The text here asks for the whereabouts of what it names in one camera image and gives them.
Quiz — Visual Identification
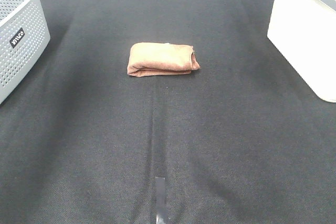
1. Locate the brown towel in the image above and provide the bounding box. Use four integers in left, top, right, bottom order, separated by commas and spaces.
127, 42, 201, 77

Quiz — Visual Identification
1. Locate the black table cloth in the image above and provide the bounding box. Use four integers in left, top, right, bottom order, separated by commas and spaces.
1, 0, 335, 223

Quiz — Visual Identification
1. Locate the white plastic basket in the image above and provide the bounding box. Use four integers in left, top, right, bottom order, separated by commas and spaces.
267, 0, 335, 103

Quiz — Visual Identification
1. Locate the grey perforated basket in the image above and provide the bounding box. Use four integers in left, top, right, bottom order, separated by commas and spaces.
1, 0, 50, 101

